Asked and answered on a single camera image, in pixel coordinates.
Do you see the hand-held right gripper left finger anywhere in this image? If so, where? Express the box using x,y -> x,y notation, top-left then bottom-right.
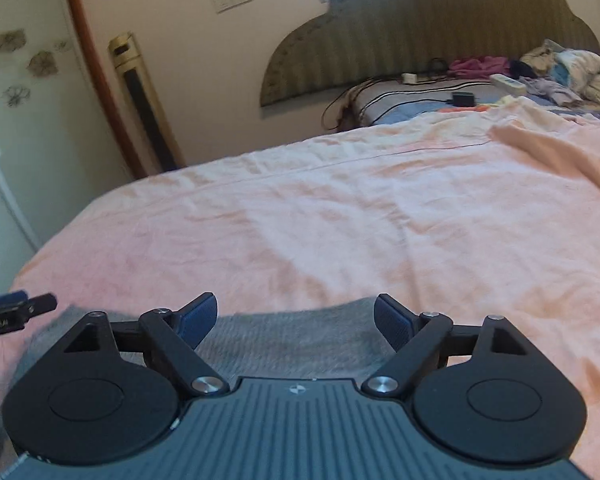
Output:
62,292 -> 230,397

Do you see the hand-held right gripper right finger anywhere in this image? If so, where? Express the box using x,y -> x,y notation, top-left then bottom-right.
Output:
362,294 -> 529,397

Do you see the grey sweater with navy sleeves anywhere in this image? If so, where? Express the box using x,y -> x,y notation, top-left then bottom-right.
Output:
0,297 -> 398,396

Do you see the pile of light clothes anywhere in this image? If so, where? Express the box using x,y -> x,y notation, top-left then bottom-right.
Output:
510,38 -> 600,124

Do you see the white door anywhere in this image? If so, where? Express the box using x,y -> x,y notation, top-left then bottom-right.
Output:
0,82 -> 47,263

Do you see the pink bed blanket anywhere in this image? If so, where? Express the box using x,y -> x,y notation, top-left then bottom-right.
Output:
0,95 -> 600,480

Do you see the striped pillow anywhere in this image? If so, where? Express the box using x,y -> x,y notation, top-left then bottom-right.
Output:
339,76 -> 531,129

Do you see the gold standing air conditioner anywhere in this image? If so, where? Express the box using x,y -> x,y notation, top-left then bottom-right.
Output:
107,32 -> 186,174

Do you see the white power strip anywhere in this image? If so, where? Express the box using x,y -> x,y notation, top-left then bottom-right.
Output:
489,74 -> 529,96

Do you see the magenta cloth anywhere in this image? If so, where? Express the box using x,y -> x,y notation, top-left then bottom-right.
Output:
449,56 -> 512,80

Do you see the olive striped headboard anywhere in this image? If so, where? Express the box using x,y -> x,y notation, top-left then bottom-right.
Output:
260,0 -> 600,108

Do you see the flower wall decal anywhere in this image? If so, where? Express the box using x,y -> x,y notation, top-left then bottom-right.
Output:
4,85 -> 32,109
27,50 -> 56,79

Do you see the wooden door frame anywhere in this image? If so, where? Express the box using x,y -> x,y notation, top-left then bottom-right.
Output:
60,0 -> 149,180

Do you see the white wall switch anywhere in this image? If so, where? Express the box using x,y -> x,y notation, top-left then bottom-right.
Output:
210,0 -> 255,14

